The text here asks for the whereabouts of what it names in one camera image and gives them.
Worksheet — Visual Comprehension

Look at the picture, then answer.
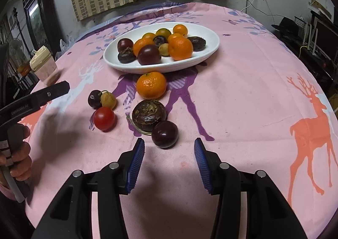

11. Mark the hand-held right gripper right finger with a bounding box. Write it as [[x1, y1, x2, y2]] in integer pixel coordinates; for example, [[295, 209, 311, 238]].
[[194, 138, 308, 239]]

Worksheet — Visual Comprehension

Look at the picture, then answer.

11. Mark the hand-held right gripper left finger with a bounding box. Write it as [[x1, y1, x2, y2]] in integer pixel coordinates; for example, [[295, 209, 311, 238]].
[[31, 138, 146, 239]]

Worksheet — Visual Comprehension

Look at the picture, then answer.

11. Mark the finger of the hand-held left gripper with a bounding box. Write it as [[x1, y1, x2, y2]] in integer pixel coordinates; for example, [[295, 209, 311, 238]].
[[0, 81, 71, 124]]

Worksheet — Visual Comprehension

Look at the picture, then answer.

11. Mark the red cherry tomato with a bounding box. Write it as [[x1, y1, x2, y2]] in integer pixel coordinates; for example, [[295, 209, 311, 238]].
[[93, 107, 116, 131]]

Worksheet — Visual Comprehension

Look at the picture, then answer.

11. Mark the yellow-brown longan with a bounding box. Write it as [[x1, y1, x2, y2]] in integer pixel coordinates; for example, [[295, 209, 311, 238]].
[[158, 43, 170, 57], [101, 91, 117, 110]]

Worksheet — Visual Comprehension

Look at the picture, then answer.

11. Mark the white oval plate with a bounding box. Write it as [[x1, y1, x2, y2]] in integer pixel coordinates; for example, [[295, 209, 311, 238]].
[[103, 22, 220, 74]]

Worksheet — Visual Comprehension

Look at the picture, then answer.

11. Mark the large dark purple plum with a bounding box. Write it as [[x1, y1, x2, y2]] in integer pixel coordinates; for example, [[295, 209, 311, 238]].
[[137, 44, 162, 66], [117, 38, 134, 53]]

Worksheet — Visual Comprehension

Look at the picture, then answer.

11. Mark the large orange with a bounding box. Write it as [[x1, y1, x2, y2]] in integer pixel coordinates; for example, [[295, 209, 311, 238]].
[[168, 36, 194, 61]]

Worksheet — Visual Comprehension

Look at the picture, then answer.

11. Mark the person's left hand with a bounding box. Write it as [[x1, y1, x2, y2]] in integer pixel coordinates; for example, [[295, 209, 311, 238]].
[[12, 126, 33, 186]]

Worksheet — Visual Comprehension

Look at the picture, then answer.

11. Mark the plastic bottle with beige lid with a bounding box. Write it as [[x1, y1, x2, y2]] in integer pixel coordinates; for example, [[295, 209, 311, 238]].
[[30, 46, 62, 86]]

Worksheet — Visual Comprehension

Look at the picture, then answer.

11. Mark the clear plastic bag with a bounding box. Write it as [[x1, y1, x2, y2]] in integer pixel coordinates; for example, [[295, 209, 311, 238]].
[[55, 40, 75, 60]]

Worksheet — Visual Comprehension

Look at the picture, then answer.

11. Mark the pink deer printed tablecloth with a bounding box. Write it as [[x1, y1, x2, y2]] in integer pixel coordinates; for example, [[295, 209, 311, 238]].
[[18, 1, 338, 239]]

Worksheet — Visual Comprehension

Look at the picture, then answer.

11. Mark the dark framed painting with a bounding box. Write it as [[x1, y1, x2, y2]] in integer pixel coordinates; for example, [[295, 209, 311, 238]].
[[22, 0, 62, 55]]

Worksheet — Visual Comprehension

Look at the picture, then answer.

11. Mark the black hat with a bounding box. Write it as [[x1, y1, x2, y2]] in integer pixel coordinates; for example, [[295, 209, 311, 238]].
[[271, 16, 301, 39]]

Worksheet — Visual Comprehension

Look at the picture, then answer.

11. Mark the white router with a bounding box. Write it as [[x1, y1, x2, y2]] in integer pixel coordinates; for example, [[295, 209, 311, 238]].
[[301, 17, 321, 52]]

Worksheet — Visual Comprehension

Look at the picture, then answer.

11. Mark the computer monitor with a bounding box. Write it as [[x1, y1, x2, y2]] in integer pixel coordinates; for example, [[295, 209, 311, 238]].
[[312, 12, 338, 62]]

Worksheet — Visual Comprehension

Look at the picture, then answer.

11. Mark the white cable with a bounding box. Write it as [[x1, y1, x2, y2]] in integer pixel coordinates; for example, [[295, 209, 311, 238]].
[[239, 0, 258, 14]]

